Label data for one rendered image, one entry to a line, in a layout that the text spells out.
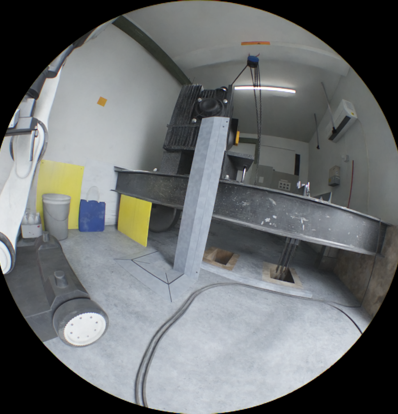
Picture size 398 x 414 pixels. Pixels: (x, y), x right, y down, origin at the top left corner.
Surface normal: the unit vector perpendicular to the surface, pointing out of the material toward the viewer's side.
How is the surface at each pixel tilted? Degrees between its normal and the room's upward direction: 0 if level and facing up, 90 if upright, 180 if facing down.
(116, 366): 0
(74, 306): 2
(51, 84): 115
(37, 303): 0
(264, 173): 90
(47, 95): 90
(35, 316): 90
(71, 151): 90
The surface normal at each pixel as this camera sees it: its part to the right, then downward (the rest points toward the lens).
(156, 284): 0.11, -0.96
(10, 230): 0.90, 0.21
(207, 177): -0.25, 0.03
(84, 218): 0.79, 0.18
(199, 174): -0.55, -0.04
